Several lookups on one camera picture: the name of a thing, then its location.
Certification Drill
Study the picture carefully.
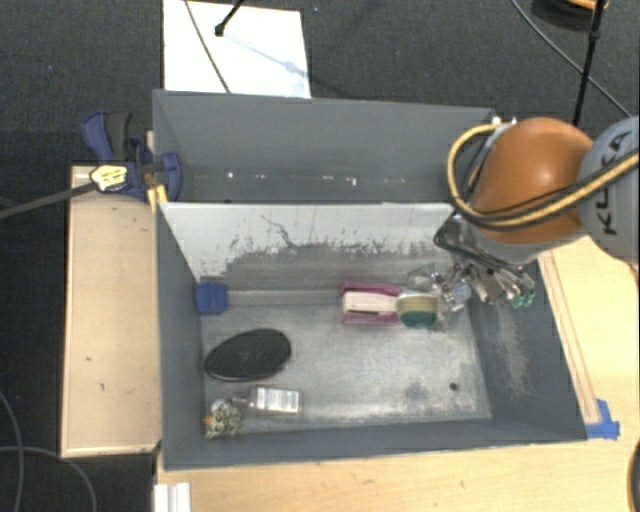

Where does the blue ribbed block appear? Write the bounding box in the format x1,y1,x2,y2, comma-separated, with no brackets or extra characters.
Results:
194,281,229,316

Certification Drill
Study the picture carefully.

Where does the grey metal bin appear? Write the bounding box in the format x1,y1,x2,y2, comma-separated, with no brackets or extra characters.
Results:
149,88,589,471

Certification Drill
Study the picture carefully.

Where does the small mottled green toy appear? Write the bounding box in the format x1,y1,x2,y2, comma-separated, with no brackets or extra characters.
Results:
202,398,245,441

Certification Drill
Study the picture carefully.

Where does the pale wood board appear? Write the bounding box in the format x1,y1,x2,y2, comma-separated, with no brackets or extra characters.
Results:
59,164,164,459

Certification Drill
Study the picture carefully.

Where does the yellow and green sponge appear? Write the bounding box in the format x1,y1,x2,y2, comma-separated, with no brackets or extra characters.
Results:
395,293,439,331

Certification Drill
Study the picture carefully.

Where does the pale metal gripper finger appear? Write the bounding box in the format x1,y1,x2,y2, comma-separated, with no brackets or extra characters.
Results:
433,280,472,329
407,263,454,295

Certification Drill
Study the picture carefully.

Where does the purple and white stapler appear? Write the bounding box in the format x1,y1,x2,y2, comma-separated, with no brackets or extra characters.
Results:
338,279,404,326

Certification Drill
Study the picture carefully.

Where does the black oval dish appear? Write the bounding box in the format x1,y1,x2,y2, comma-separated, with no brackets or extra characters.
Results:
203,327,293,384

